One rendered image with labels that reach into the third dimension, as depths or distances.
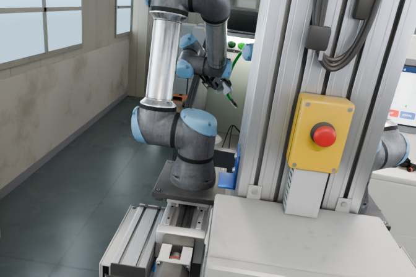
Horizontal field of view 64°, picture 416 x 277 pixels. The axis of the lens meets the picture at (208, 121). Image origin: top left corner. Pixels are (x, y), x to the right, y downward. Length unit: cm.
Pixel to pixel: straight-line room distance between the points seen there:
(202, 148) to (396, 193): 98
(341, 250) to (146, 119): 66
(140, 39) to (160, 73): 438
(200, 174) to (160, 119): 21
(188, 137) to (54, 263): 158
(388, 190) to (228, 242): 119
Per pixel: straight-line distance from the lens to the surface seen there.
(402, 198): 173
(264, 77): 62
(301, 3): 61
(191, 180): 106
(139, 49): 543
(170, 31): 103
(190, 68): 133
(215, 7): 103
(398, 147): 121
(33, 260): 245
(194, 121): 99
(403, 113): 186
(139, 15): 538
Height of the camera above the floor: 160
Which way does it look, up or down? 20 degrees down
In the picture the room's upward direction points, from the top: 7 degrees clockwise
